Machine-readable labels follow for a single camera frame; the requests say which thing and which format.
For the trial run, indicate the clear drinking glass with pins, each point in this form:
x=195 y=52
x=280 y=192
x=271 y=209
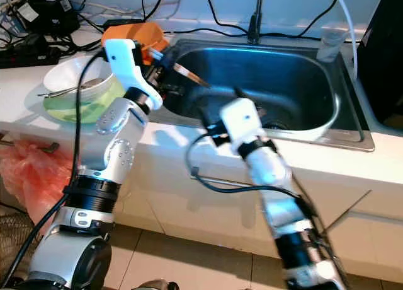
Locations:
x=332 y=45

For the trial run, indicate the white cabinet door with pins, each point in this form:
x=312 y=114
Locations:
x=164 y=211

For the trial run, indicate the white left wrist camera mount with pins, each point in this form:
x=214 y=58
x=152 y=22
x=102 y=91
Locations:
x=123 y=60

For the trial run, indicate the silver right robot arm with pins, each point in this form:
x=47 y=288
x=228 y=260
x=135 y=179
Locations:
x=283 y=202

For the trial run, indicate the black power strip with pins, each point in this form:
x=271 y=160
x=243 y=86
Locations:
x=25 y=53

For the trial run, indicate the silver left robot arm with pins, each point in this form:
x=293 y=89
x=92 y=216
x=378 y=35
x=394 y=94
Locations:
x=119 y=151

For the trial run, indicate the red plastic bag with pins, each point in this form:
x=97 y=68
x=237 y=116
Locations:
x=31 y=176

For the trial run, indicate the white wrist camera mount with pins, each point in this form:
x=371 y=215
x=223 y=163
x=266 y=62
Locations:
x=123 y=60
x=242 y=123

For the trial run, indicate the white ceramic bowl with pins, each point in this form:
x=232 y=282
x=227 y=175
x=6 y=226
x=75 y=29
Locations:
x=69 y=71

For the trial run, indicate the black countertop appliance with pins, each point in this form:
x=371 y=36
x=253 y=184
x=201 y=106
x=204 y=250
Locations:
x=384 y=50

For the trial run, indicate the stainless steel sink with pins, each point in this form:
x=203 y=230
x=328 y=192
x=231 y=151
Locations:
x=289 y=75

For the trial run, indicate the green plate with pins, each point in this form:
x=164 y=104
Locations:
x=75 y=111

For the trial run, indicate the dark metal faucet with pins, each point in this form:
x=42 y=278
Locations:
x=255 y=25

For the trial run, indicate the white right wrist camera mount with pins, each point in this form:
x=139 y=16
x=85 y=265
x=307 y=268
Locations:
x=242 y=123

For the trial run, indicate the orange bowl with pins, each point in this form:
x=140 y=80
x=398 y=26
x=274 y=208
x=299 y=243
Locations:
x=145 y=31

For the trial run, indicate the small black power brick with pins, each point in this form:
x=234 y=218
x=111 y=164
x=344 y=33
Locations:
x=121 y=24

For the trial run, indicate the metal cage floor fan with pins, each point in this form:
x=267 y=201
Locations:
x=12 y=246

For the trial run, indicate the large black power adapter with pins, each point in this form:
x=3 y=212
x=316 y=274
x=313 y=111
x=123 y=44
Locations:
x=50 y=16

